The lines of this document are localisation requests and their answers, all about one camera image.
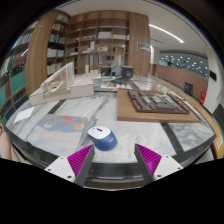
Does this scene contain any dark grey house model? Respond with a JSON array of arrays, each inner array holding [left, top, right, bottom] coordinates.
[[99, 64, 135, 84]]

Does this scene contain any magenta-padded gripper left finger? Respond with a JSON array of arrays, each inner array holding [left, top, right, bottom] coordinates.
[[44, 143, 96, 187]]

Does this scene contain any wall poster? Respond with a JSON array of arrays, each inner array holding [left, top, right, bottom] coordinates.
[[136, 41, 152, 53]]

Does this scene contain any white paper sheet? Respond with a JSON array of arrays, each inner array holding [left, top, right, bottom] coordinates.
[[13, 106, 36, 124]]

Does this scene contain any green bookshelf with books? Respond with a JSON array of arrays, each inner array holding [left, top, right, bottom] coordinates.
[[0, 29, 38, 116]]

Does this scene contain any flat white model base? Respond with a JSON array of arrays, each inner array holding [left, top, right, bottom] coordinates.
[[99, 81, 129, 91]]

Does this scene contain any red wall sign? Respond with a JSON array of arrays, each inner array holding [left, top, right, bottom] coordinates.
[[198, 89, 208, 105]]

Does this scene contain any white architectural building model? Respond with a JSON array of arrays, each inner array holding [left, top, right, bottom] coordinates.
[[28, 61, 95, 107]]

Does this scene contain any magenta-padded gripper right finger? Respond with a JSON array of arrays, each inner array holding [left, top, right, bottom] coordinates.
[[134, 143, 185, 186]]

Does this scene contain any wooden shelf unit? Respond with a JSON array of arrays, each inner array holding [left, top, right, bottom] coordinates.
[[64, 9, 151, 76]]

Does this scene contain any brown site model wooden base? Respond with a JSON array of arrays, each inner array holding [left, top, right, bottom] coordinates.
[[116, 88, 202, 124]]

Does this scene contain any group of ceiling spot lights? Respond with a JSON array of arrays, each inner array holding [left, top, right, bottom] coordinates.
[[159, 54, 209, 70]]

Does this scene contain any long ceiling light strip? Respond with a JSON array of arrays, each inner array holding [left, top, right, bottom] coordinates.
[[148, 23, 185, 44]]

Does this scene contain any white and blue computer mouse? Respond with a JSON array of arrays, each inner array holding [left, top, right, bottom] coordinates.
[[86, 125, 118, 152]]

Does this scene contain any floral print mouse pad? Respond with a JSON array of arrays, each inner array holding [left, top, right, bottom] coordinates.
[[25, 114, 89, 158]]

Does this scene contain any person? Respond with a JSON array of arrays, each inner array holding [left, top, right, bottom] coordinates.
[[0, 123, 21, 163]]

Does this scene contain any dark bookshelf with books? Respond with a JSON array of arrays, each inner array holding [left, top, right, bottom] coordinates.
[[46, 11, 71, 76]]

